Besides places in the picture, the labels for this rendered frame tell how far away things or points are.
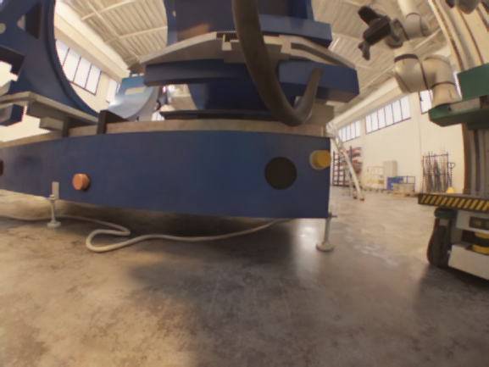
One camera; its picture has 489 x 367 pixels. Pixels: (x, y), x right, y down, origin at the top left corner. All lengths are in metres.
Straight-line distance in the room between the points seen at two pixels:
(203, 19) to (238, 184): 1.00
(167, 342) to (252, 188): 0.70
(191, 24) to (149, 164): 0.87
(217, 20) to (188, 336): 1.42
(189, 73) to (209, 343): 0.88
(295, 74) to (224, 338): 0.77
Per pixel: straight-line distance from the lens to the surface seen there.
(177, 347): 0.47
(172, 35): 6.27
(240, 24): 0.24
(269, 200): 0.93
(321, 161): 0.90
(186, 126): 1.04
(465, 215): 0.91
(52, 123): 1.77
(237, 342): 0.48
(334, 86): 0.76
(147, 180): 1.04
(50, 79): 2.02
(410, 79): 1.20
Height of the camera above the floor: 0.34
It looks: 1 degrees down
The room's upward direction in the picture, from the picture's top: 2 degrees clockwise
